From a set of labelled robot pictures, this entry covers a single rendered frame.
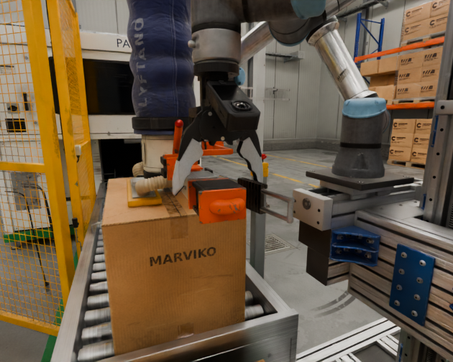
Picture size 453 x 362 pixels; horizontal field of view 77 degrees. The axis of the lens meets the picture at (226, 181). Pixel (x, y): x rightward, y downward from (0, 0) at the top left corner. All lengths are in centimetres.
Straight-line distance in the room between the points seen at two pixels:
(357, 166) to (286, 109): 1089
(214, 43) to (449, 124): 64
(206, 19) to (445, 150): 68
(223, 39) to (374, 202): 70
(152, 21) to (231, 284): 83
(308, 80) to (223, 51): 1208
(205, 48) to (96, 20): 940
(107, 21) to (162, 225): 923
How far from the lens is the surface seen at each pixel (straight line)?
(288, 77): 1189
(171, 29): 97
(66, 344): 101
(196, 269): 87
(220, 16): 45
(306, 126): 1243
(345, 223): 90
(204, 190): 42
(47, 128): 144
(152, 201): 89
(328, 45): 112
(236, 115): 36
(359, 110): 92
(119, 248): 81
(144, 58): 98
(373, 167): 92
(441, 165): 90
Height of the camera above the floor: 121
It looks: 12 degrees down
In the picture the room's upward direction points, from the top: straight up
